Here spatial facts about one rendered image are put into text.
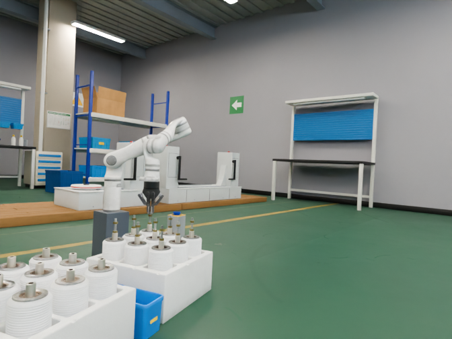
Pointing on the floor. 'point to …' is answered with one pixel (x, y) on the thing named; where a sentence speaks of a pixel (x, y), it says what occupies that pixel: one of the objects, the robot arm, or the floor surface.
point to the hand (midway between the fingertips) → (150, 210)
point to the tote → (62, 179)
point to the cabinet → (50, 160)
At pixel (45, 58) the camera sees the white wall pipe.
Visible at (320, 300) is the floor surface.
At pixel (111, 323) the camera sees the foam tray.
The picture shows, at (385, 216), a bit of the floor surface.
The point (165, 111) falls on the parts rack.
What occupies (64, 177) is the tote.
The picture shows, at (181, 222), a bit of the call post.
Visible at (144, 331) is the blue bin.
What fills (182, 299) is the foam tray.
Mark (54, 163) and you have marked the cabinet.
